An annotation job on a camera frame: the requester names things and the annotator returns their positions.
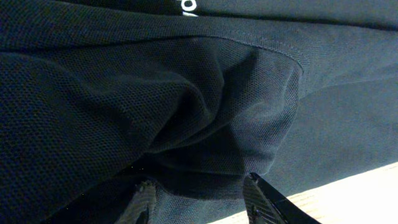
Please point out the black shorts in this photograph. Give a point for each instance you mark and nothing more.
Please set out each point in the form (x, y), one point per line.
(99, 96)

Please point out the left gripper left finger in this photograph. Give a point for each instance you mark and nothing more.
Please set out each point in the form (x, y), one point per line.
(141, 206)

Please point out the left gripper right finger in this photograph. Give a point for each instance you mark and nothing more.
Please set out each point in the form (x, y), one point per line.
(266, 205)

